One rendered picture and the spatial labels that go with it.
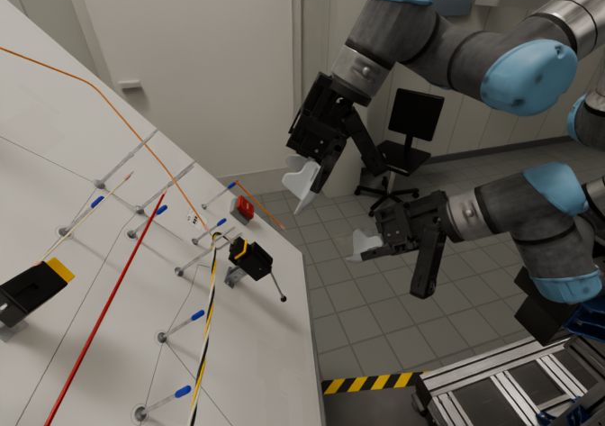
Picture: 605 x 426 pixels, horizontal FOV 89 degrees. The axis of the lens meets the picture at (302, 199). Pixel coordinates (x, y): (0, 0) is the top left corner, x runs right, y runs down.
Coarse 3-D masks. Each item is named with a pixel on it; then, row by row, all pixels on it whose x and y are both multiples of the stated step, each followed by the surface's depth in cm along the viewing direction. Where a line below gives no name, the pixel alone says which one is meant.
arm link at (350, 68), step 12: (348, 48) 41; (336, 60) 44; (348, 60) 41; (360, 60) 41; (336, 72) 43; (348, 72) 42; (360, 72) 41; (372, 72) 41; (384, 72) 42; (348, 84) 42; (360, 84) 42; (372, 84) 42
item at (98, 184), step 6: (150, 138) 45; (132, 150) 47; (126, 156) 47; (132, 156) 47; (120, 162) 48; (114, 168) 48; (108, 174) 48; (96, 180) 50; (102, 180) 49; (96, 186) 49; (102, 186) 50
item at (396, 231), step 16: (432, 192) 50; (384, 208) 53; (400, 208) 51; (416, 208) 51; (432, 208) 50; (384, 224) 53; (400, 224) 51; (416, 224) 51; (432, 224) 50; (448, 224) 46; (384, 240) 53; (400, 240) 51; (416, 240) 50; (464, 240) 48
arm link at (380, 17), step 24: (384, 0) 38; (408, 0) 37; (432, 0) 39; (360, 24) 40; (384, 24) 38; (408, 24) 39; (432, 24) 40; (360, 48) 40; (384, 48) 40; (408, 48) 41
